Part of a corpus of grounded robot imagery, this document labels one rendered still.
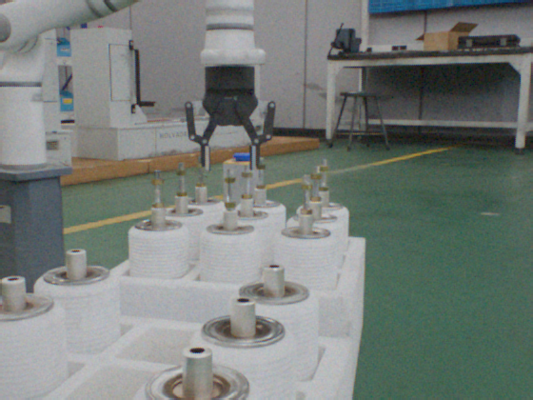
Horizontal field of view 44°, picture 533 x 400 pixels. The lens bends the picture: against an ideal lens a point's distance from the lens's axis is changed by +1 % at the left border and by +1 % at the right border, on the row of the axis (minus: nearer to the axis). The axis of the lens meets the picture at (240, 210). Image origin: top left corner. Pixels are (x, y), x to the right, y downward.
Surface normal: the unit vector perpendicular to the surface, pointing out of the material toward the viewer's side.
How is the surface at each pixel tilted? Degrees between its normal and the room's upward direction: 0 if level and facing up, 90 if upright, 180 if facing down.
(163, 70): 90
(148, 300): 90
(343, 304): 90
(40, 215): 90
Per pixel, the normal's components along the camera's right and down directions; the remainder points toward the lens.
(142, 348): 0.96, 0.05
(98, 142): -0.58, 0.14
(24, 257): 0.16, 0.18
